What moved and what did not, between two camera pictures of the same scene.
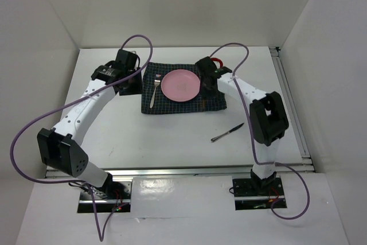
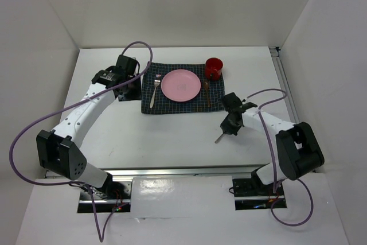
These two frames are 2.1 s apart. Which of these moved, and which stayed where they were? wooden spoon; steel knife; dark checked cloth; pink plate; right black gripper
Moved: wooden spoon; right black gripper; steel knife
Stayed: pink plate; dark checked cloth
